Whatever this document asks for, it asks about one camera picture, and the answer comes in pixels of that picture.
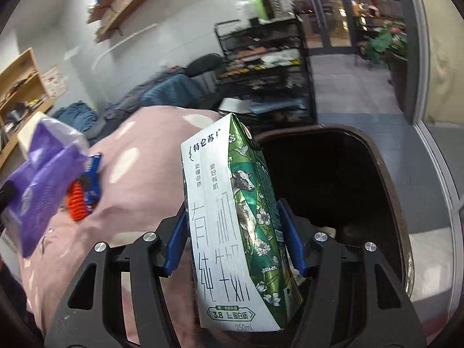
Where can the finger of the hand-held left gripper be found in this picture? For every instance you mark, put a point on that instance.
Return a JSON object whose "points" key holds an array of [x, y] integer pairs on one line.
{"points": [[5, 197]]}

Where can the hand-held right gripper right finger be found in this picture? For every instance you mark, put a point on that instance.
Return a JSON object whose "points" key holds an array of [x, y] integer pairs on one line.
{"points": [[295, 246]]}

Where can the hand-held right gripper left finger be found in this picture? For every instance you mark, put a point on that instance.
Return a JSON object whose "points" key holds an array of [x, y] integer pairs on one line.
{"points": [[176, 246]]}

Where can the purple plastic bag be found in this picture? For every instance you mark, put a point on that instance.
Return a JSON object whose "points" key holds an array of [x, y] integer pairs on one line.
{"points": [[43, 177]]}

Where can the green white milk carton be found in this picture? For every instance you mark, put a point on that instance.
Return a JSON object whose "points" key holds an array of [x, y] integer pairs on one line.
{"points": [[224, 224]]}

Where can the orange foam fruit net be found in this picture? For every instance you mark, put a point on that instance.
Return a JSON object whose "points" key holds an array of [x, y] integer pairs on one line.
{"points": [[78, 203]]}

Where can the dark trash bin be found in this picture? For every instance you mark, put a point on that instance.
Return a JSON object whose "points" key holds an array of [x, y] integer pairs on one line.
{"points": [[344, 174]]}

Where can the blue cookie wrapper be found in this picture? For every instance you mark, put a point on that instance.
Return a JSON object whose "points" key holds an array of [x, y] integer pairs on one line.
{"points": [[93, 168]]}

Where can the pink dotted blanket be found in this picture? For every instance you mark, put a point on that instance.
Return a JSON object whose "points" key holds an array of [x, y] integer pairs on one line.
{"points": [[137, 174]]}

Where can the blue bedding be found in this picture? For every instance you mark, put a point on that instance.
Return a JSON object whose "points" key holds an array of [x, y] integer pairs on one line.
{"points": [[76, 118]]}

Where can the wooden cubby shelf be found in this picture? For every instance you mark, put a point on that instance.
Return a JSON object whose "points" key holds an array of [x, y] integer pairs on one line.
{"points": [[27, 56]]}

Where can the white paper sheet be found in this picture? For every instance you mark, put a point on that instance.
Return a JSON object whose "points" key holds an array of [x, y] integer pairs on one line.
{"points": [[234, 106]]}

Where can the grey massage bed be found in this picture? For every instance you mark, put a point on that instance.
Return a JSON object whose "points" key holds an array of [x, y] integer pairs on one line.
{"points": [[163, 87]]}

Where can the black chair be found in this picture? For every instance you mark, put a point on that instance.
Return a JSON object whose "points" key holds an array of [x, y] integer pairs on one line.
{"points": [[203, 63]]}

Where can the dark plant pot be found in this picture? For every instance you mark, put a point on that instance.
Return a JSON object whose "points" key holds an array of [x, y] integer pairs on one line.
{"points": [[398, 79]]}

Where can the green potted plant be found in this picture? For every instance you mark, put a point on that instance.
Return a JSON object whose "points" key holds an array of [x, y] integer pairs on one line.
{"points": [[384, 43]]}

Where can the glass double door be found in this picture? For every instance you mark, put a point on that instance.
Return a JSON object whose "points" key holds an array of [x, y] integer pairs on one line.
{"points": [[337, 18]]}

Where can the white pump bottle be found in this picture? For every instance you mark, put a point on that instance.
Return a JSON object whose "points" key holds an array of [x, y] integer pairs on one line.
{"points": [[244, 12]]}

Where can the wall poster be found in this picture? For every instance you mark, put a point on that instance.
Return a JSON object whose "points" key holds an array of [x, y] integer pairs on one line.
{"points": [[52, 81]]}

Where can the white curved wall pipe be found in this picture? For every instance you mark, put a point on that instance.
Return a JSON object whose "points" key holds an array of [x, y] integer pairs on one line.
{"points": [[108, 49]]}

